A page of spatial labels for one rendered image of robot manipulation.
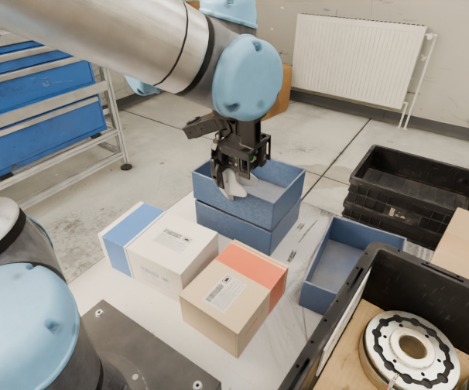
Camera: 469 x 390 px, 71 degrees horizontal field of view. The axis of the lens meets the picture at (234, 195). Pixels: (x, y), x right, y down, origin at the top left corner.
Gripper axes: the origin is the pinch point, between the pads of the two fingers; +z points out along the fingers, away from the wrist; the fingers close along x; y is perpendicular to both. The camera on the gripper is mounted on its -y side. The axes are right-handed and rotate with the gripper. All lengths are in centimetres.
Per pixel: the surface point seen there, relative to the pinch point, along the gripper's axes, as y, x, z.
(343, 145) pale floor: -32, 183, 100
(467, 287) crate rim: 39.8, -8.4, -10.3
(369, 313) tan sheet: 31.8, -10.9, -0.5
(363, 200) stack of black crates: 15, 56, 37
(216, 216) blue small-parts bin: -4.0, -0.8, 8.3
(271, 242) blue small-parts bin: 9.8, 0.0, 9.2
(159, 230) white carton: -7.6, -13.6, 3.3
